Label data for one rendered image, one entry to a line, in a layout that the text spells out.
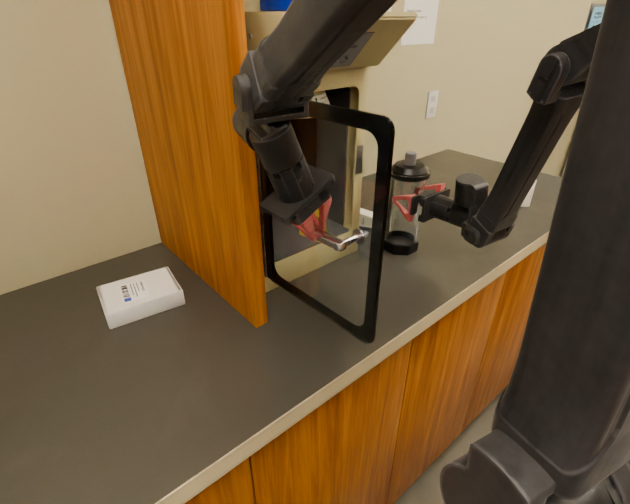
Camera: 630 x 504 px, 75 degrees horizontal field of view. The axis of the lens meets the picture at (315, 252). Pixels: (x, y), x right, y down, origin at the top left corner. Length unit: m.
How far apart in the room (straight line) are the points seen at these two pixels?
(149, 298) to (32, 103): 0.49
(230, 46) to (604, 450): 0.61
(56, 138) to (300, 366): 0.76
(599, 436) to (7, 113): 1.10
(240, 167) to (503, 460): 0.57
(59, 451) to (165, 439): 0.15
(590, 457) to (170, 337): 0.76
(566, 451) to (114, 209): 1.11
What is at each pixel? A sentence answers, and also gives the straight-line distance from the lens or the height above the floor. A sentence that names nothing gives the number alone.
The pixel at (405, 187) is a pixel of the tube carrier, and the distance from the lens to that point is 1.05.
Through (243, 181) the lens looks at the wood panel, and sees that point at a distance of 0.71.
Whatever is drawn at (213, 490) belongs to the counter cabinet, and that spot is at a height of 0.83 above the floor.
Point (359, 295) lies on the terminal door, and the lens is 0.71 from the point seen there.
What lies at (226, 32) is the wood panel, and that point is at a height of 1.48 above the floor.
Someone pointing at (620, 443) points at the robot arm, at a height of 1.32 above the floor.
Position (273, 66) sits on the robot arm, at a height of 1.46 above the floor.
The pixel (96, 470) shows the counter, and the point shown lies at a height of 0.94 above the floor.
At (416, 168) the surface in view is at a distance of 1.05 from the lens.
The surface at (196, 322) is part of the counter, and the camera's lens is 0.92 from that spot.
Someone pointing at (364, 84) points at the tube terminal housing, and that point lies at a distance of 0.99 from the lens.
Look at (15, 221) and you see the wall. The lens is 1.17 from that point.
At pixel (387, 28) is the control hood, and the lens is 0.88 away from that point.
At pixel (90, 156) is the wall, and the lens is 1.16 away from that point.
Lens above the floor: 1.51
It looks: 30 degrees down
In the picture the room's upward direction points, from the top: straight up
